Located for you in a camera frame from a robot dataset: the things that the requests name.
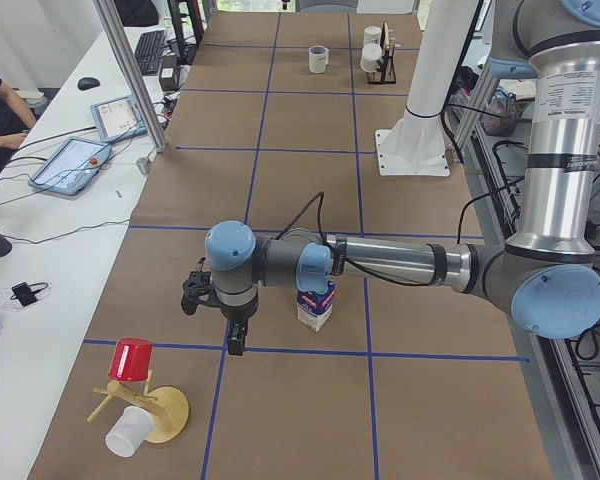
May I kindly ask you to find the black computer mouse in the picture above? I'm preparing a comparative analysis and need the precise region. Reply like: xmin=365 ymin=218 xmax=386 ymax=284
xmin=77 ymin=77 xmax=101 ymax=91

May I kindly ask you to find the aluminium frame post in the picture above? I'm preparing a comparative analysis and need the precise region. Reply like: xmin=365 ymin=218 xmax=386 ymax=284
xmin=93 ymin=0 xmax=167 ymax=153

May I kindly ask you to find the white mug lower on rack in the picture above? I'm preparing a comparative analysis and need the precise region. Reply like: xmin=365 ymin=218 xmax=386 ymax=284
xmin=360 ymin=42 xmax=383 ymax=73

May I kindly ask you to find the black keyboard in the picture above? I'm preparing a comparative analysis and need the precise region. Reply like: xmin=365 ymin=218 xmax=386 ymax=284
xmin=134 ymin=30 xmax=166 ymax=76

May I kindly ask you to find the teach pendant tablet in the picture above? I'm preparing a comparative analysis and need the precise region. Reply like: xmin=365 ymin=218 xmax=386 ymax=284
xmin=28 ymin=137 xmax=112 ymax=197
xmin=90 ymin=95 xmax=147 ymax=143

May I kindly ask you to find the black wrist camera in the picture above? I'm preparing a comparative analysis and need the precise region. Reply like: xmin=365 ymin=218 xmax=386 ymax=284
xmin=181 ymin=257 xmax=218 ymax=315

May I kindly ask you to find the wooden cup tree stand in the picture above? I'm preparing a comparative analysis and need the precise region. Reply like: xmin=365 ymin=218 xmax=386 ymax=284
xmin=86 ymin=371 xmax=190 ymax=444

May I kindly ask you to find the white plastic cup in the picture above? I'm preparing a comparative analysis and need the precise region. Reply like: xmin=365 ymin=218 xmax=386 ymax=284
xmin=105 ymin=405 xmax=155 ymax=458

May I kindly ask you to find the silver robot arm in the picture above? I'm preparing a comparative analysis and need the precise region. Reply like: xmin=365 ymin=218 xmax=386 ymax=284
xmin=202 ymin=1 xmax=600 ymax=355

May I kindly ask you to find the white mug on rack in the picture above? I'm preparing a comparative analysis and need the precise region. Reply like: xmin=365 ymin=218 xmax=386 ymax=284
xmin=363 ymin=25 xmax=383 ymax=46
xmin=360 ymin=42 xmax=383 ymax=73

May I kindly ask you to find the white mug with handle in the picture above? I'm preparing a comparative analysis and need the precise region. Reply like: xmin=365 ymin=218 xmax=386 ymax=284
xmin=308 ymin=45 xmax=329 ymax=74

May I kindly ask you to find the near teach pendant tablet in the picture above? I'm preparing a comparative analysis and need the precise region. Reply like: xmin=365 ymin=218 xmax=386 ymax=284
xmin=28 ymin=137 xmax=112 ymax=197

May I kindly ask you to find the blue white milk carton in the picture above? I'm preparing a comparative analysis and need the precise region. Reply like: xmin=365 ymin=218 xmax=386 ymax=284
xmin=296 ymin=281 xmax=336 ymax=332

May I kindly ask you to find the black wire mug rack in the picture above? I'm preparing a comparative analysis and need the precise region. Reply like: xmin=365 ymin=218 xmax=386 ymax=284
xmin=366 ymin=21 xmax=397 ymax=85

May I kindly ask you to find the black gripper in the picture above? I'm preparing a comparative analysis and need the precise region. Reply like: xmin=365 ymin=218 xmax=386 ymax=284
xmin=221 ymin=299 xmax=256 ymax=356

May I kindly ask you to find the white mug upper on rack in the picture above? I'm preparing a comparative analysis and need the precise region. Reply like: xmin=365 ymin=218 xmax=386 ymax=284
xmin=363 ymin=25 xmax=383 ymax=46

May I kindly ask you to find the white camera mast post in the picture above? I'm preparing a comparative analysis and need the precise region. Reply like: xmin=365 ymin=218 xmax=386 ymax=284
xmin=376 ymin=0 xmax=480 ymax=177

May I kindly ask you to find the red plastic cup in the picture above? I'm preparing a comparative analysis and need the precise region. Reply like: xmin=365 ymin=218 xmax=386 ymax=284
xmin=108 ymin=337 xmax=153 ymax=382

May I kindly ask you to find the small black adapter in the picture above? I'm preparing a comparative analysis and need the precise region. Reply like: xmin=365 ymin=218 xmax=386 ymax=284
xmin=11 ymin=282 xmax=49 ymax=307

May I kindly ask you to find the far teach pendant tablet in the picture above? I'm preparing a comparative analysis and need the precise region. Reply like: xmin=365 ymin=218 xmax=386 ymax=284
xmin=90 ymin=95 xmax=147 ymax=143

